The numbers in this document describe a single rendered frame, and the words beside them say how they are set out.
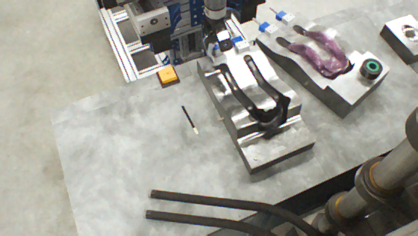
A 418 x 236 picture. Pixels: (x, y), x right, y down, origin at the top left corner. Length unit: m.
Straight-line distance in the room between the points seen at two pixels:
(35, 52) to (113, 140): 1.68
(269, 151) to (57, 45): 2.06
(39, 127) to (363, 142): 1.96
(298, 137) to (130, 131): 0.63
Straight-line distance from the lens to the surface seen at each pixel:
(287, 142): 1.30
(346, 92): 1.41
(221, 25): 1.30
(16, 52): 3.03
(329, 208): 1.06
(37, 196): 2.35
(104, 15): 2.68
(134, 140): 1.38
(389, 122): 1.54
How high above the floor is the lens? 2.01
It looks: 60 degrees down
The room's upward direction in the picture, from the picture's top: 1 degrees counter-clockwise
